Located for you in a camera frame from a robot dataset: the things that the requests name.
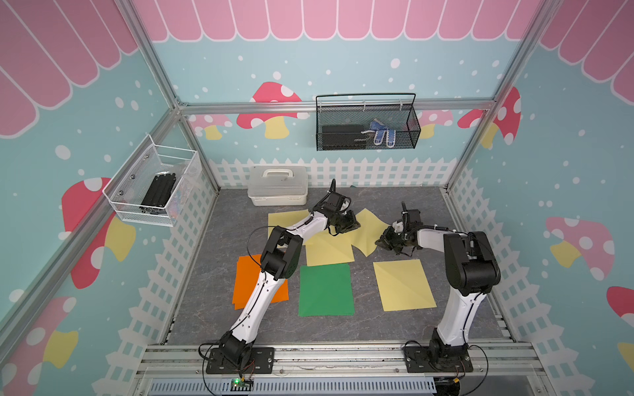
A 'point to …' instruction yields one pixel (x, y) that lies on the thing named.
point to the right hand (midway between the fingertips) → (374, 239)
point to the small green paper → (325, 289)
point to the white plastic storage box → (277, 186)
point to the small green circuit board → (238, 384)
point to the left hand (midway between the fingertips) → (359, 227)
